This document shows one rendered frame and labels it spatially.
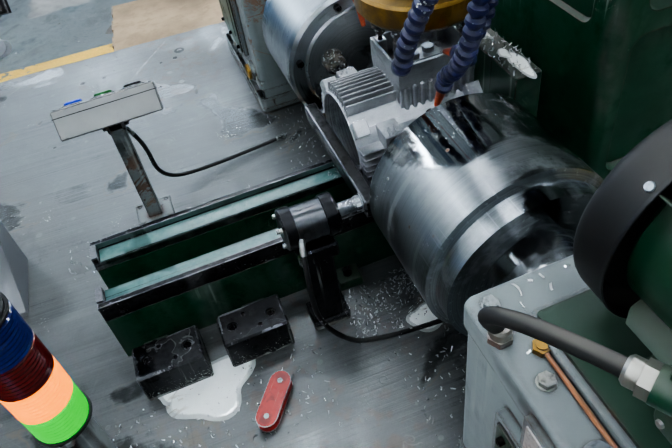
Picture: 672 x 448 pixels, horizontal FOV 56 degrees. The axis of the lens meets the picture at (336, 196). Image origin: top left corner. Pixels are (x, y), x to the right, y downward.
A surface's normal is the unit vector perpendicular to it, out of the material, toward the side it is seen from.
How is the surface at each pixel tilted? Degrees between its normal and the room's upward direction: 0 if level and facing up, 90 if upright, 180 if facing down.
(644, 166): 42
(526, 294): 0
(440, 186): 36
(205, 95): 0
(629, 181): 48
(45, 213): 0
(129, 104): 60
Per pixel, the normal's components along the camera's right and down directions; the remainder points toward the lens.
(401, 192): -0.85, -0.09
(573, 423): -0.12, -0.71
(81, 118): 0.25, 0.17
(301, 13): -0.68, -0.34
